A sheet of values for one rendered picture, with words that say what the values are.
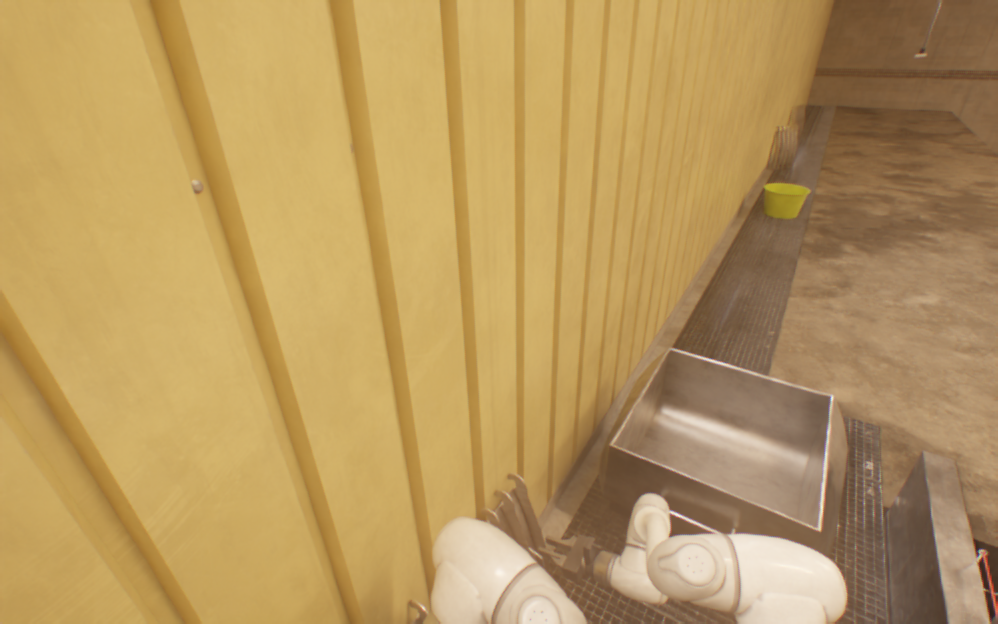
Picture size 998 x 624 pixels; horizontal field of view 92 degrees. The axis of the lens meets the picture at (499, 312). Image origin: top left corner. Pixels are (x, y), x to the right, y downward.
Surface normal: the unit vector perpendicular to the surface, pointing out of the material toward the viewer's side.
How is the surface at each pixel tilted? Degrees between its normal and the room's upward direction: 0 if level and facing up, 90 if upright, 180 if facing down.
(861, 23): 90
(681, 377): 90
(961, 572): 0
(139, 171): 90
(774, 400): 88
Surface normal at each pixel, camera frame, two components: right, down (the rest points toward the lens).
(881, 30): -0.54, 0.43
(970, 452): -0.02, -0.87
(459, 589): -0.52, -0.33
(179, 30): -0.23, 0.49
